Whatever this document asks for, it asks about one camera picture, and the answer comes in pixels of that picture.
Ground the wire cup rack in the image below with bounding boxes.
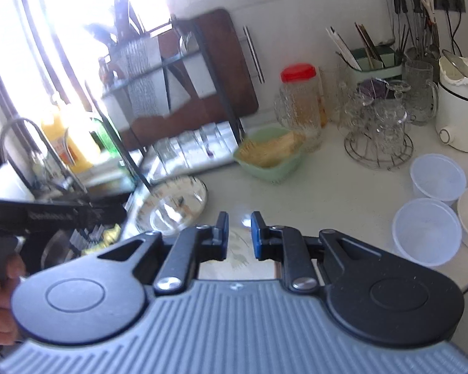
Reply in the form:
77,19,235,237
343,128,414,170

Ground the black power cable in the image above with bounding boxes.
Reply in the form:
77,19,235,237
446,7,466,57

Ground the metal cutting board handle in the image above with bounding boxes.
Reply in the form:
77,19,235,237
242,25,266,85

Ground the row of clear drinking glasses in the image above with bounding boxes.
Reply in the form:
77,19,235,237
153,122,235,173

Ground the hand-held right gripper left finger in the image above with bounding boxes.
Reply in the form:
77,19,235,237
97,211,230,295

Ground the translucent plastic bowl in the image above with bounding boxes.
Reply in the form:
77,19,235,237
392,198,463,268
409,153,468,207

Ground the hanging utensils rack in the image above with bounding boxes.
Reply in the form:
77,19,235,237
389,0,441,61

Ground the white pot lid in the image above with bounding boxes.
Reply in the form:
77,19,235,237
439,49,468,87

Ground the green bottle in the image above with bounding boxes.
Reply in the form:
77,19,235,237
89,119,120,155

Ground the black metal dish rack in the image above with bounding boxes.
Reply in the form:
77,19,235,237
84,13,247,192

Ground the brown wooden cutting board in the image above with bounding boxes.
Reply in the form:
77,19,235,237
121,8,260,152

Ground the wire rack of glass cups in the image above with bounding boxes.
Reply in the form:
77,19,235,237
341,80,416,152

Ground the bundle of dark chopsticks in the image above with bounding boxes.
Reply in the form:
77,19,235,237
355,22,385,69

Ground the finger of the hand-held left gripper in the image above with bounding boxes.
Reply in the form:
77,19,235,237
82,203,128,227

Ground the red lid plastic jar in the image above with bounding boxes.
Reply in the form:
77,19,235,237
279,63,325,152

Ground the white electric cooking pot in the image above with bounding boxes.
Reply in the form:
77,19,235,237
435,52,468,153

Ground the green basket of noodles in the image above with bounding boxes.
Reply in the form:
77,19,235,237
233,125,307,184

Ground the orange dish soap bottle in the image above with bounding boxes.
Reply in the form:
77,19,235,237
41,103,95,173

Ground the metal kitchen faucet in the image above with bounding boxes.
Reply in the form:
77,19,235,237
0,117,89,200

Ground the bundle of light chopsticks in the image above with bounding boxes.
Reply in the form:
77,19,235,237
326,26,362,71

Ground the green chopstick holder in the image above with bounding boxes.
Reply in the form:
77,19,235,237
337,45,405,83

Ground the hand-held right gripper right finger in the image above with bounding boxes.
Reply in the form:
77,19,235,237
250,211,379,293

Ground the yellow sponge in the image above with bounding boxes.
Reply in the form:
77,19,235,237
81,223,122,255

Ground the purple glass ornament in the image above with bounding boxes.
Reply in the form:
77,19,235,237
358,79,389,100

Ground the clear glass patterned plate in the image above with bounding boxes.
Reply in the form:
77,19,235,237
134,175,209,237

